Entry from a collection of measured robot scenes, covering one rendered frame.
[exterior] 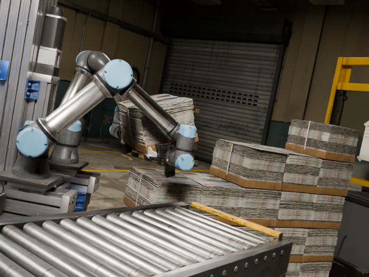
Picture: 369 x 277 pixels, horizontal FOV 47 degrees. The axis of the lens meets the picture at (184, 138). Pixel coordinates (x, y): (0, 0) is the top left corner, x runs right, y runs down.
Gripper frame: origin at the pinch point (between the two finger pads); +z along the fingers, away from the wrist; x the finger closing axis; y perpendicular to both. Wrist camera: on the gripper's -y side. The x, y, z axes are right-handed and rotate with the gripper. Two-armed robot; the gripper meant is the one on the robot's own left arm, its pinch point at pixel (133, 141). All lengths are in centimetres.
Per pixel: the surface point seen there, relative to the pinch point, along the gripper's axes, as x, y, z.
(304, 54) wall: 564, -23, -490
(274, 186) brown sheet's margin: 74, -42, 27
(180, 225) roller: -18, -13, 92
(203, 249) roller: -21, -12, 116
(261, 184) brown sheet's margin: 64, -38, 28
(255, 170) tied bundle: 60, -28, 28
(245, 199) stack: 52, -44, 27
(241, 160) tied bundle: 57, -22, 21
